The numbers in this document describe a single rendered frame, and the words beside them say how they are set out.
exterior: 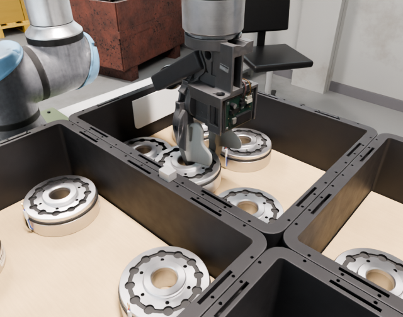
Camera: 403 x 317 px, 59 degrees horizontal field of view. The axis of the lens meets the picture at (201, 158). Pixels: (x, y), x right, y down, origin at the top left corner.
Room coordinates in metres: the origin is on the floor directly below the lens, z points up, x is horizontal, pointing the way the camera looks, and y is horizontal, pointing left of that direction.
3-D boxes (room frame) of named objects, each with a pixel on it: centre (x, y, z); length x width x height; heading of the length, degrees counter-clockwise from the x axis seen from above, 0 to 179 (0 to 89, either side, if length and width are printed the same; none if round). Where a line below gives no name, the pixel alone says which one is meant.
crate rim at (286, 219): (0.50, -0.03, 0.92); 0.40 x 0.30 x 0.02; 48
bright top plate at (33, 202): (0.40, 0.21, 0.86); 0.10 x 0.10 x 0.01
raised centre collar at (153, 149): (0.52, 0.10, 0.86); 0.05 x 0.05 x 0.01
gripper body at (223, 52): (0.45, -0.02, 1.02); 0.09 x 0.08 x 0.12; 43
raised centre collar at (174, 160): (0.45, 0.02, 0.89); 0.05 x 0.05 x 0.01
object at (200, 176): (0.45, 0.02, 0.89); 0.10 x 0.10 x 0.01
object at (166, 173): (0.36, 0.04, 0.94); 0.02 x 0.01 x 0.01; 48
